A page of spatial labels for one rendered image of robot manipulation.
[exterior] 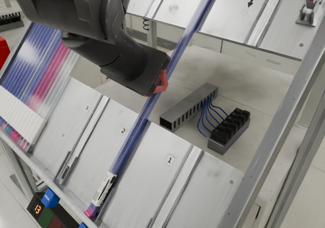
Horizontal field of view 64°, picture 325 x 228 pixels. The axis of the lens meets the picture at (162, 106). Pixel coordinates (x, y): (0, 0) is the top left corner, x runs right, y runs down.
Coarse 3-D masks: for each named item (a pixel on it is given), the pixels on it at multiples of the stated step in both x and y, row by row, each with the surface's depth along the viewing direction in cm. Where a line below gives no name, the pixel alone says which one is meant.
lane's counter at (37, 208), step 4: (36, 200) 54; (40, 200) 53; (36, 204) 54; (40, 204) 53; (32, 208) 54; (36, 208) 53; (40, 208) 53; (32, 212) 54; (36, 212) 53; (40, 212) 53; (36, 216) 53
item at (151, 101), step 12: (204, 0) 46; (204, 12) 46; (192, 24) 45; (180, 48) 45; (168, 72) 45; (156, 84) 45; (156, 96) 45; (144, 108) 45; (144, 120) 45; (132, 132) 45; (132, 144) 45; (120, 156) 44
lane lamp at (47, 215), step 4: (48, 208) 52; (44, 212) 52; (48, 212) 51; (44, 216) 52; (48, 216) 51; (52, 216) 51; (40, 220) 52; (44, 220) 51; (48, 220) 51; (40, 224) 52; (44, 224) 51; (48, 224) 51
